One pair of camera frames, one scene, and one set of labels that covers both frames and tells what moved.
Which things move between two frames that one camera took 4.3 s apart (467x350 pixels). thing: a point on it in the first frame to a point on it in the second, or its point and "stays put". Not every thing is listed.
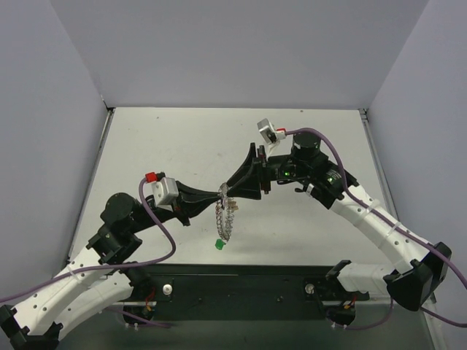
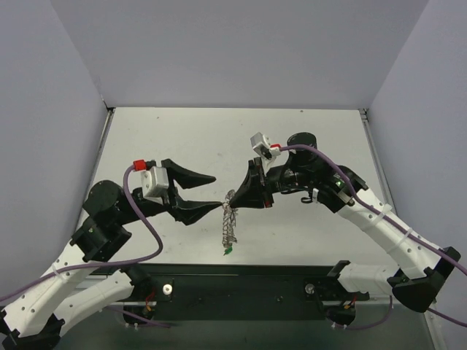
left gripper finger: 195,200 to 185,177
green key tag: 220,244 to 228,251
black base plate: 244,292 stays put
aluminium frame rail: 364,118 stays put
